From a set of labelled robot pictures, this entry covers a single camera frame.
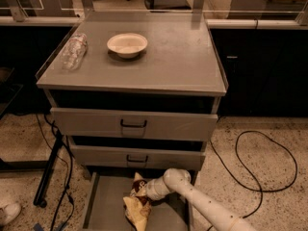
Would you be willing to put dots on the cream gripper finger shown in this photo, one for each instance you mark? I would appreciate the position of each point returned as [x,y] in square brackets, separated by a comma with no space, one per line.
[140,192]

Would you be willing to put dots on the brown yellow chip bag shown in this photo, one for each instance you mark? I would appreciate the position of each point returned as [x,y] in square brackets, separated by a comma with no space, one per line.
[138,209]

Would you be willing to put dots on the white horizontal rail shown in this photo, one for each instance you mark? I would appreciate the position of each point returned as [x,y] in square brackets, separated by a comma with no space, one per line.
[255,24]

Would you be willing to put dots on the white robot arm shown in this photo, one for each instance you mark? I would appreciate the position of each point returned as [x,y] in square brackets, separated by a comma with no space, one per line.
[174,180]

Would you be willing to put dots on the grey open bottom drawer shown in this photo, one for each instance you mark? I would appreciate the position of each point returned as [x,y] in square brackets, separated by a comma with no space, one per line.
[105,211]

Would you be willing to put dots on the clear plastic water bottle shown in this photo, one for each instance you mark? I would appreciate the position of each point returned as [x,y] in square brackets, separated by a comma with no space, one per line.
[74,51]

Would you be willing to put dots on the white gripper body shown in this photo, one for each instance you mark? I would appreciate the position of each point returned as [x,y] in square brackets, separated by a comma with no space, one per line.
[151,190]

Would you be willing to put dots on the grey drawer cabinet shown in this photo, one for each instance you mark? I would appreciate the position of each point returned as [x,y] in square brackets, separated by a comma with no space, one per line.
[178,72]

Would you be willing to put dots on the black table leg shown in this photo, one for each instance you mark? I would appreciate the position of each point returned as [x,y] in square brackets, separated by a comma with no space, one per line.
[39,199]

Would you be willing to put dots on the white paper bowl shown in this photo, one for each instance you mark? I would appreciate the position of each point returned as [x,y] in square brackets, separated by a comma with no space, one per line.
[128,45]

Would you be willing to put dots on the grey middle drawer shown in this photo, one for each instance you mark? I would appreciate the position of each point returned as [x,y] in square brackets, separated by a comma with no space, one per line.
[110,156]

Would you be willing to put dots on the white shoe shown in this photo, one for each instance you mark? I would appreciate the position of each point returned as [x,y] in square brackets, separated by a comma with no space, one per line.
[9,213]

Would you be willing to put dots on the grey top drawer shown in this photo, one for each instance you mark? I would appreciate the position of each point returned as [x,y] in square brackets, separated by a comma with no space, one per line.
[137,125]

